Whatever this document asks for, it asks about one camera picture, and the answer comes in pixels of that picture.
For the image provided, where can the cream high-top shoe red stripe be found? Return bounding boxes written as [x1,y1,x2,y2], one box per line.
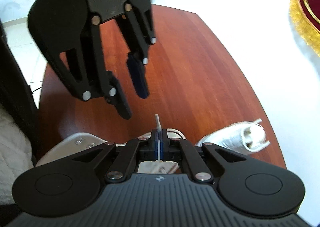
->
[35,128,187,175]

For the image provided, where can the white high-top shoe black stripe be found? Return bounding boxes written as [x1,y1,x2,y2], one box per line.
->
[195,118,272,155]

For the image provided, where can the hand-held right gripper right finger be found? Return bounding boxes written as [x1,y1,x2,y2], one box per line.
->
[161,128,248,183]

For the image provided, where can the white shoelace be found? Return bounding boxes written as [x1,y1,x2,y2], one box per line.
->
[154,114,163,162]

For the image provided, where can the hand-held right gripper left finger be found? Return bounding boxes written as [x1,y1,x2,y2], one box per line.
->
[71,128,160,184]

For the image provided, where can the person's white fleece clothing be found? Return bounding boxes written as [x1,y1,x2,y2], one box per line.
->
[0,103,34,204]

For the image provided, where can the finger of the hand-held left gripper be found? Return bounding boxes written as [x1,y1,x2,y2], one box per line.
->
[46,16,132,120]
[117,3,158,99]

